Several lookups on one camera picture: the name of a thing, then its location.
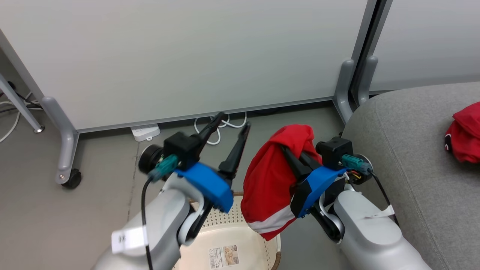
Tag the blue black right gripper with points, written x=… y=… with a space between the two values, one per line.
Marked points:
x=315 y=185

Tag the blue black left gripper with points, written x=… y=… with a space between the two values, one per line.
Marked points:
x=210 y=185

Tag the red garment with white stripe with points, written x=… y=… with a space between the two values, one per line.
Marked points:
x=268 y=180

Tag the red garment with white collar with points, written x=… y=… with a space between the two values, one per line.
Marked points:
x=467 y=135

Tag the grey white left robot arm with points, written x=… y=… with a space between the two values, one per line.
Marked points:
x=165 y=217

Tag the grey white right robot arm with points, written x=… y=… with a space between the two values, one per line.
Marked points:
x=367 y=232

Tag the grey fabric sofa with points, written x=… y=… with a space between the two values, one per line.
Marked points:
x=423 y=157

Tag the white power strip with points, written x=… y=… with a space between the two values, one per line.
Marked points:
x=145 y=131

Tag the wide white partition panel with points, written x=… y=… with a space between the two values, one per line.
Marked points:
x=187 y=56

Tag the cream plastic laundry basket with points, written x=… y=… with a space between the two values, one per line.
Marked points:
x=232 y=236

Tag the paper label sticker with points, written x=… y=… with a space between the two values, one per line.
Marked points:
x=224 y=257

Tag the black caster wheel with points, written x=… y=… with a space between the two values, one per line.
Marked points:
x=74 y=179

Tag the long grey partition foot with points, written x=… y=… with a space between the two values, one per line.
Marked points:
x=66 y=140

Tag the narrow white partition panel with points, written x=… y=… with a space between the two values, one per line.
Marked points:
x=427 y=41

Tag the grey metal table leg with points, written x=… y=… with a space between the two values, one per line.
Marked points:
x=20 y=108

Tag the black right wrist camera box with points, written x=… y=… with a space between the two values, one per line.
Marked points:
x=335 y=150

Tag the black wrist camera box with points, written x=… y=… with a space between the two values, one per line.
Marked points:
x=335 y=150
x=180 y=148

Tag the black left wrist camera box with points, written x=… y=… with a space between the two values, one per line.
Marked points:
x=180 y=148

